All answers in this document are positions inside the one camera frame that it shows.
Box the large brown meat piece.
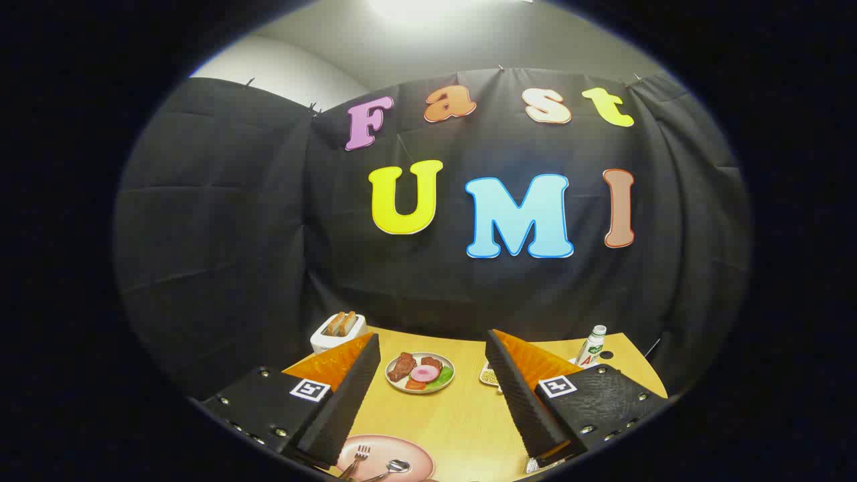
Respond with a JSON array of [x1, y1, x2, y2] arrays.
[[388, 353, 417, 382]]

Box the white bottle with green label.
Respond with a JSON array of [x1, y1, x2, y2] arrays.
[[577, 325, 607, 368]]

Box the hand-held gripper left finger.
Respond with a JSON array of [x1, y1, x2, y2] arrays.
[[198, 333, 381, 469]]

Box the toast slices in toaster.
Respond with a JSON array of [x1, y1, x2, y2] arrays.
[[326, 311, 358, 337]]

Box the pink plate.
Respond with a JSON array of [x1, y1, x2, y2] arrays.
[[335, 435, 436, 482]]

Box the white toaster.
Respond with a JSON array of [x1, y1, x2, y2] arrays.
[[310, 312, 368, 355]]

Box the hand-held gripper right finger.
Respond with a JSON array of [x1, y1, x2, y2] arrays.
[[485, 329, 670, 464]]

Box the metal spoon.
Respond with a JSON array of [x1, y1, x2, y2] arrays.
[[362, 459, 411, 482]]

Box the fork with wooden handle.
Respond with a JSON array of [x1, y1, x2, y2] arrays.
[[340, 445, 371, 480]]

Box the grey food plate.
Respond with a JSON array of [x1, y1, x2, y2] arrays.
[[386, 351, 456, 394]]

